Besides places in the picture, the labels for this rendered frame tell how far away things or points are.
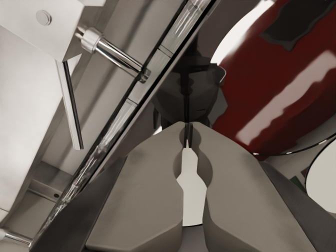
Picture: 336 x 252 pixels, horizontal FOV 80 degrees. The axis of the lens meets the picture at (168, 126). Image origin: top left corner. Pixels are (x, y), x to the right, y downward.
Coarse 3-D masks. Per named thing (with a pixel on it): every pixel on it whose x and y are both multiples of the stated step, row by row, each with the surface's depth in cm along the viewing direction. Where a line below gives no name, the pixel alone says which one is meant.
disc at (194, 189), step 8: (184, 152) 15; (192, 152) 15; (184, 160) 15; (192, 160) 15; (184, 168) 16; (192, 168) 16; (184, 176) 16; (192, 176) 16; (184, 184) 16; (192, 184) 16; (200, 184) 16; (184, 192) 17; (192, 192) 17; (200, 192) 17; (184, 200) 17; (192, 200) 17; (200, 200) 17; (184, 208) 18; (192, 208) 18; (200, 208) 18; (184, 216) 19; (192, 216) 19; (200, 216) 18; (184, 224) 19; (192, 224) 19
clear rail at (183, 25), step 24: (192, 0) 10; (168, 24) 11; (192, 24) 10; (168, 48) 11; (144, 72) 12; (144, 96) 13; (120, 120) 13; (96, 144) 15; (96, 168) 16; (72, 192) 17; (48, 216) 20
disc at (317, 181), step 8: (328, 152) 14; (320, 160) 15; (328, 160) 15; (312, 168) 15; (320, 168) 15; (328, 168) 15; (312, 176) 15; (320, 176) 15; (328, 176) 15; (312, 184) 16; (320, 184) 16; (328, 184) 16; (312, 192) 16; (320, 192) 16; (328, 192) 16; (320, 200) 17; (328, 200) 17; (328, 208) 17
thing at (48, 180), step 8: (40, 168) 26; (48, 168) 26; (56, 168) 27; (40, 176) 25; (48, 176) 26; (56, 176) 26; (64, 176) 27; (32, 184) 25; (40, 184) 25; (48, 184) 25; (56, 184) 25; (64, 184) 26; (40, 192) 25; (48, 192) 25; (56, 192) 25
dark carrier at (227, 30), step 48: (240, 0) 10; (288, 0) 10; (192, 48) 11; (240, 48) 11; (288, 48) 11; (192, 96) 13; (240, 96) 13; (288, 96) 12; (240, 144) 14; (288, 144) 14; (192, 240) 20
